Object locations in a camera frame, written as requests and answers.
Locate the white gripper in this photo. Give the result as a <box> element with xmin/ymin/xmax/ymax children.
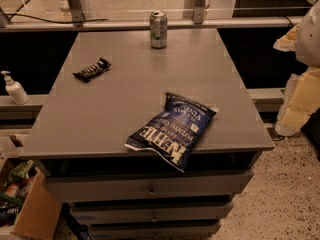
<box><xmin>273</xmin><ymin>0</ymin><xmax>320</xmax><ymax>136</ymax></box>

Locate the black rxbar chocolate bar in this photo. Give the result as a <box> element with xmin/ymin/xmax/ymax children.
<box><xmin>73</xmin><ymin>58</ymin><xmax>111</xmax><ymax>83</ymax></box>

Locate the green 7up can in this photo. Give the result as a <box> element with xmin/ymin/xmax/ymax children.
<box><xmin>149</xmin><ymin>10</ymin><xmax>167</xmax><ymax>49</ymax></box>

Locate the blue kettle chips bag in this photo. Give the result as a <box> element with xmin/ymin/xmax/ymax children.
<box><xmin>125</xmin><ymin>92</ymin><xmax>218</xmax><ymax>172</ymax></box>

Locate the grey drawer cabinet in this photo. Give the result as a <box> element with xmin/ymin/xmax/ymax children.
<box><xmin>21</xmin><ymin>29</ymin><xmax>273</xmax><ymax>240</ymax></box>

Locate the white pump sanitizer bottle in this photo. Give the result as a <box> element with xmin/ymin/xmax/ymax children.
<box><xmin>1</xmin><ymin>71</ymin><xmax>29</xmax><ymax>105</ymax></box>

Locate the green snack bag in box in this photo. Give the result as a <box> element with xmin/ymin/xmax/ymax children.
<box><xmin>7</xmin><ymin>160</ymin><xmax>34</xmax><ymax>184</ymax></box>

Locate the cardboard box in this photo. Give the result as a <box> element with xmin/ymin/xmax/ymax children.
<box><xmin>0</xmin><ymin>169</ymin><xmax>62</xmax><ymax>240</ymax></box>

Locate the metal window rail frame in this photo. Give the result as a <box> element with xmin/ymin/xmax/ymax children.
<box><xmin>0</xmin><ymin>0</ymin><xmax>317</xmax><ymax>32</ymax></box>

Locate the black cable on ledge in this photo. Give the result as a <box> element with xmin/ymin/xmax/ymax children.
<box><xmin>5</xmin><ymin>12</ymin><xmax>110</xmax><ymax>25</ymax></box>

